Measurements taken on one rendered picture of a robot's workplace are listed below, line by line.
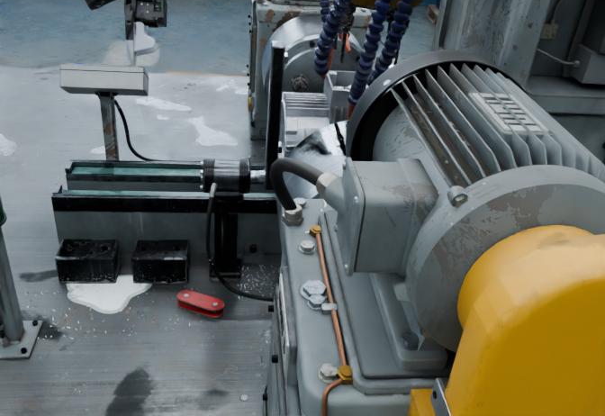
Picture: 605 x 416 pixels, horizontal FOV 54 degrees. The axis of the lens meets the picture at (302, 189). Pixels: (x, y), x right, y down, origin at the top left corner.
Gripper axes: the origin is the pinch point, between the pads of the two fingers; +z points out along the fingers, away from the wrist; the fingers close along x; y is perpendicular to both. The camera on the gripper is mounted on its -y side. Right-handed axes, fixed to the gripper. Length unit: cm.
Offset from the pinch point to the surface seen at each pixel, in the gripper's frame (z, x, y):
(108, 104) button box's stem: 9.4, 0.7, -4.5
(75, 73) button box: 4.0, -3.6, -10.4
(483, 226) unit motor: 32, -94, 37
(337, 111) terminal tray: 13.6, -25.8, 40.6
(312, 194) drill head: 29, -54, 32
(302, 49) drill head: -2.7, -4.9, 36.6
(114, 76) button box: 4.3, -3.6, -2.5
